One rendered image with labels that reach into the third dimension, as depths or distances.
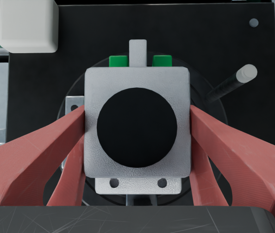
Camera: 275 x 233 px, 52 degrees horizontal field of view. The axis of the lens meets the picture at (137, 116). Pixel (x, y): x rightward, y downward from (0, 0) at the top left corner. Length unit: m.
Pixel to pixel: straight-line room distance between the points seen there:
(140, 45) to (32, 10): 0.13
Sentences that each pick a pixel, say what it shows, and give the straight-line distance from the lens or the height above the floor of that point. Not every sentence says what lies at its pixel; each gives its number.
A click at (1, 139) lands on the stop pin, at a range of 0.28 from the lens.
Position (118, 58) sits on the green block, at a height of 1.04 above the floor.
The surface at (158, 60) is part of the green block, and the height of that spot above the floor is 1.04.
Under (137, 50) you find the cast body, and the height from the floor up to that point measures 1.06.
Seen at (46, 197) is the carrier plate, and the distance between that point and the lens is 0.26.
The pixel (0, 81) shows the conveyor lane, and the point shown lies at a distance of 0.34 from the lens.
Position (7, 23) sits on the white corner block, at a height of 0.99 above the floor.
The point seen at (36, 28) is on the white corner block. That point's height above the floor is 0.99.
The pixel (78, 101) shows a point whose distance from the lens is 0.22.
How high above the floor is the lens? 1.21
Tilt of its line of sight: 85 degrees down
